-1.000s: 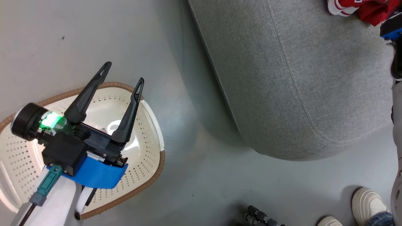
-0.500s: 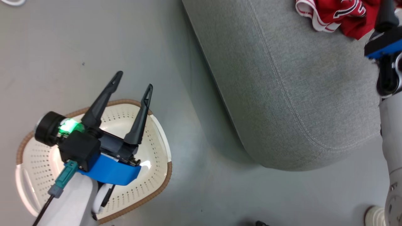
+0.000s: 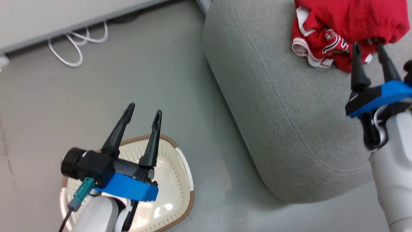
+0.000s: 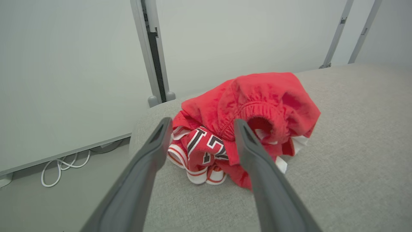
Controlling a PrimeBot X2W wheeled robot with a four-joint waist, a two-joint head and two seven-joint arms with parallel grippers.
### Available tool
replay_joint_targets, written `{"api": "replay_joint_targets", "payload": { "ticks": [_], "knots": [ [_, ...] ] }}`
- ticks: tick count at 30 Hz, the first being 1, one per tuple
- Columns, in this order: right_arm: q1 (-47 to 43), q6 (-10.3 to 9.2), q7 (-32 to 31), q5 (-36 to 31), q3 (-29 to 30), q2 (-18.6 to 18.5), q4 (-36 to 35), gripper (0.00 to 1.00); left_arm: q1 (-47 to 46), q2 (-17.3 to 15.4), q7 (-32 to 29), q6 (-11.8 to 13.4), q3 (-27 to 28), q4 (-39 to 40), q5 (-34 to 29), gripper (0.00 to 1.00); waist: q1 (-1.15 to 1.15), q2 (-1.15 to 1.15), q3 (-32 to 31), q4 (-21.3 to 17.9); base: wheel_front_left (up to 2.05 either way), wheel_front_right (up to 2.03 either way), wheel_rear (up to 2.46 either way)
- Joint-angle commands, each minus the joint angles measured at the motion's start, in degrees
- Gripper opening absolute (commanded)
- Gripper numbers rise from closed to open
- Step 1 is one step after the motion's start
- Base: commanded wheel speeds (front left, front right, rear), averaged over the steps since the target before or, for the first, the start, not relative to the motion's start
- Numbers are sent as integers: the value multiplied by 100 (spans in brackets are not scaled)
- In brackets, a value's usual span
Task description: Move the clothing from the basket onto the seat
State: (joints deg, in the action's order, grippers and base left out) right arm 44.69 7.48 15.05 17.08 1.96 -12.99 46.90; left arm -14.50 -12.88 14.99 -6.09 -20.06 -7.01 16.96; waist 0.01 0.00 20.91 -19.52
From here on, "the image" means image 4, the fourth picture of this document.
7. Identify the grey partition frame post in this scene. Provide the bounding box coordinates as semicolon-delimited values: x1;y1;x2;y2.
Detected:
130;0;162;108
348;0;383;64
144;0;176;102
320;0;355;69

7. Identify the wide white partition panel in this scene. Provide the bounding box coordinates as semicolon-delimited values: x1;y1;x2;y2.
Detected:
0;0;152;176

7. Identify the white coiled floor cable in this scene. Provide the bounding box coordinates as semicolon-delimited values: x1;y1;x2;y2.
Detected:
41;150;91;188

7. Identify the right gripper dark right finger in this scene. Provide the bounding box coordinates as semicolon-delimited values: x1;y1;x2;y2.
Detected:
234;118;323;232

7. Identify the grey fabric sofa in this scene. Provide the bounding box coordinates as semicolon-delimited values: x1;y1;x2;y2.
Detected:
129;63;412;232

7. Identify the narrow white partition panel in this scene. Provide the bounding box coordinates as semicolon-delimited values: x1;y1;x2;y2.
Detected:
156;0;350;98

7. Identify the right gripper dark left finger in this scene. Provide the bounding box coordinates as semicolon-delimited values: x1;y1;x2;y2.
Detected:
80;117;173;232

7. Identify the black floor cable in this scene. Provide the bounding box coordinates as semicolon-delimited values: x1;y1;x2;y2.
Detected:
90;139;125;154

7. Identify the red printed sports clothing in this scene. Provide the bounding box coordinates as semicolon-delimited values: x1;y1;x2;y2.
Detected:
167;72;322;191

